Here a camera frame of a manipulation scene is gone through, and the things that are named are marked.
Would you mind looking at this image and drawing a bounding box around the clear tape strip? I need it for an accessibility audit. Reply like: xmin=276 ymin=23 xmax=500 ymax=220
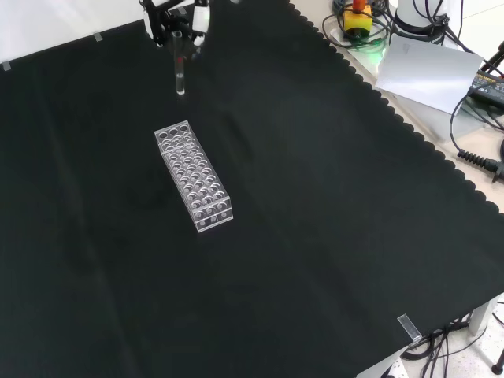
xmin=397 ymin=313 xmax=421 ymax=342

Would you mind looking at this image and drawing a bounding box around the clear plastic test tube rack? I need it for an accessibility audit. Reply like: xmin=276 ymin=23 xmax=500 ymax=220
xmin=154 ymin=120 xmax=235 ymax=234

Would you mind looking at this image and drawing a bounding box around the black cable bundle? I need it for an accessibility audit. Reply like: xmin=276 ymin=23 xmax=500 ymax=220
xmin=399 ymin=321 xmax=504 ymax=378

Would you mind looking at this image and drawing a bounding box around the white table leg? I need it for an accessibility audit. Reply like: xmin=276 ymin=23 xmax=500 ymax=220
xmin=467 ymin=293 xmax=504 ymax=337

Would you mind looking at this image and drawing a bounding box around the black power supply box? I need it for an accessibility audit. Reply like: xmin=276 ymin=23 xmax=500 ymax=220
xmin=468 ymin=72 xmax=504 ymax=108

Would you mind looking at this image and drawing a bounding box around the black tripod leg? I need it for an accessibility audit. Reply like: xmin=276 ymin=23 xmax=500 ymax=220
xmin=478 ymin=39 xmax=504 ymax=78

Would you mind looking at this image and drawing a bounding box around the yellow stop button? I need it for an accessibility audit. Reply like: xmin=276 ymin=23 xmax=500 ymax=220
xmin=343 ymin=0 xmax=373 ymax=41

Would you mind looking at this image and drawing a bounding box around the black bench cloth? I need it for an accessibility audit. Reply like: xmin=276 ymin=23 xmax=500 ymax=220
xmin=0 ymin=0 xmax=504 ymax=378

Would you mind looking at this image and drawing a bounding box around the black cable with ribbed connector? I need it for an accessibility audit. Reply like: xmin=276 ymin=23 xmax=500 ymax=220
xmin=448 ymin=92 xmax=504 ymax=183

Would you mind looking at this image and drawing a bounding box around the clear glass test tube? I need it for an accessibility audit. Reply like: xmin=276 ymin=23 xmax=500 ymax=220
xmin=172 ymin=31 xmax=187 ymax=97

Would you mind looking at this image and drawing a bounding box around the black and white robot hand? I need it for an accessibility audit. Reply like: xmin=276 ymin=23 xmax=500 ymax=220
xmin=139 ymin=0 xmax=213 ymax=62

